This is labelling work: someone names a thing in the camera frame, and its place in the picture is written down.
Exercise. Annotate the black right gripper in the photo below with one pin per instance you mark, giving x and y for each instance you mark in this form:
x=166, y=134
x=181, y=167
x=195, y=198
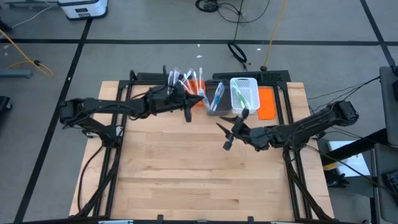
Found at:
x=241, y=130

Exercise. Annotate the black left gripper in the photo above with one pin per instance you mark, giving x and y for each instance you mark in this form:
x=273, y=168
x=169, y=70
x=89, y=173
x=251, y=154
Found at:
x=168, y=99

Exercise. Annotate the blue white toothbrush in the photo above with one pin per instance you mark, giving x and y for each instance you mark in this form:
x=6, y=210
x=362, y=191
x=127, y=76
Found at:
x=217, y=102
x=214, y=101
x=205, y=99
x=220, y=91

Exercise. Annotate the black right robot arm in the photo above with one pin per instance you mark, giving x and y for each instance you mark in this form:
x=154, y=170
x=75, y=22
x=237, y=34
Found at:
x=311, y=127

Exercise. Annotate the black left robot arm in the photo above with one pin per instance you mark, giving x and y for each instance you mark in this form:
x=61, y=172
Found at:
x=102, y=107

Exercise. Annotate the orange plastic basket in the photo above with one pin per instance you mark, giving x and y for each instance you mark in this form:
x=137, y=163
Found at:
x=194, y=85

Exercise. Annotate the grey plastic bin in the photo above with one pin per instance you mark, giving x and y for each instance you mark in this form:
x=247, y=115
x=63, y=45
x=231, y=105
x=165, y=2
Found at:
x=227, y=102

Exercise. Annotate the white perforated plastic basket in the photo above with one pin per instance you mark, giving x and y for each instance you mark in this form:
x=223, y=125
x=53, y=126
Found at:
x=255, y=93

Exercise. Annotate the orange flat lid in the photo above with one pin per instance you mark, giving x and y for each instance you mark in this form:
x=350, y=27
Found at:
x=266, y=104

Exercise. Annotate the black flat lid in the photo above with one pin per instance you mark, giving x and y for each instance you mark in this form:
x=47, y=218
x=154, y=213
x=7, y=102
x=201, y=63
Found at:
x=149, y=76

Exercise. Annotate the black perforated lid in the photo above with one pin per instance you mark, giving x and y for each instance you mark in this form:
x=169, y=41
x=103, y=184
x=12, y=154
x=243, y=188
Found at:
x=248, y=75

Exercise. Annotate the black table clamp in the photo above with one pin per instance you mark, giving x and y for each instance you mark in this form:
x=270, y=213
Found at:
x=250, y=219
x=160, y=218

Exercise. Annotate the grey metal mounting plate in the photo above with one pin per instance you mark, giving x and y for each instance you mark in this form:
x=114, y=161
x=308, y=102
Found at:
x=88, y=134

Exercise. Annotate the white paper sheet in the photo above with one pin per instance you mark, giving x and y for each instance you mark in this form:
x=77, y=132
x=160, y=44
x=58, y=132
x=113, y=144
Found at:
x=351, y=161

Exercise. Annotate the black desk beam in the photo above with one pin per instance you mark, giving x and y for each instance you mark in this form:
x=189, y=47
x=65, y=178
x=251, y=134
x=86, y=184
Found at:
x=357, y=147

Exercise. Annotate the white label strip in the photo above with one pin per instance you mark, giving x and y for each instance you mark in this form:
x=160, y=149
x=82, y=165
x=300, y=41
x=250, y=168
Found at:
x=115, y=222

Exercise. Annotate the white black box appliance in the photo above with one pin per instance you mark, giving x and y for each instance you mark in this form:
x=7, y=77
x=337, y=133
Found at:
x=82, y=7

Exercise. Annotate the black keyboard device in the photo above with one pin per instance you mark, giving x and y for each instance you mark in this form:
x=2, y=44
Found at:
x=391, y=182

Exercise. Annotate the grey panel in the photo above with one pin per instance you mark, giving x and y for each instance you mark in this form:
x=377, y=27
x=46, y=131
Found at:
x=385, y=205

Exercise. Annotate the grey metal foot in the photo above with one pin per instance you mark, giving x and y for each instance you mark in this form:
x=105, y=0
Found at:
x=15, y=73

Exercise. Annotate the black caster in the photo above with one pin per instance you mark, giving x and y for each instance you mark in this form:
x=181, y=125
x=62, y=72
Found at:
x=4, y=104

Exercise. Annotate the person's foot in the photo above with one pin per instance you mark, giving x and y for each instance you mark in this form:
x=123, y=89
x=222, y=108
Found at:
x=4, y=26

